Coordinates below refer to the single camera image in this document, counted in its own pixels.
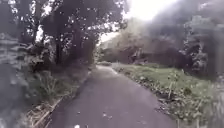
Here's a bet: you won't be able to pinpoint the leafy grass bank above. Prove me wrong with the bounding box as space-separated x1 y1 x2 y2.
111 62 224 128

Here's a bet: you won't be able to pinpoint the cracked grey asphalt path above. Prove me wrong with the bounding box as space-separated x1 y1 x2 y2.
46 64 179 128

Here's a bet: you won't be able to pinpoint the row of dark trees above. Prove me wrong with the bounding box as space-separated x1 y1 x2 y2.
0 0 129 73

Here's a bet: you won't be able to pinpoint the weedy leaf-strewn verge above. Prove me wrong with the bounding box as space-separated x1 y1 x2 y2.
0 61 98 128

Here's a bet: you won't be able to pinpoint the bushes and trees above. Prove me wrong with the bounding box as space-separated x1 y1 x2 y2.
96 0 224 81

